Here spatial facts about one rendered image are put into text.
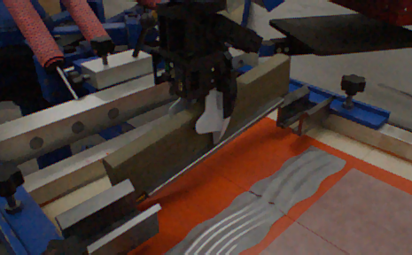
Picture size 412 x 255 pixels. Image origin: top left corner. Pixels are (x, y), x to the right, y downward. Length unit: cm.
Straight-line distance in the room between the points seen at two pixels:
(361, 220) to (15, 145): 51
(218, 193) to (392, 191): 26
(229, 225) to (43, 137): 31
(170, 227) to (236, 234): 9
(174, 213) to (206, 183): 8
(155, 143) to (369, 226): 31
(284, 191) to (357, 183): 12
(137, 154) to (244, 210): 17
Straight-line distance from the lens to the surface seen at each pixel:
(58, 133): 60
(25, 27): 86
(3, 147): 58
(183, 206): 52
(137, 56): 72
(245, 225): 49
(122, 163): 45
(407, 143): 68
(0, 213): 50
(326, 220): 53
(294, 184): 57
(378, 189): 61
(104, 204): 44
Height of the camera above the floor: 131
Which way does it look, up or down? 32 degrees down
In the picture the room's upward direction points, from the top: straight up
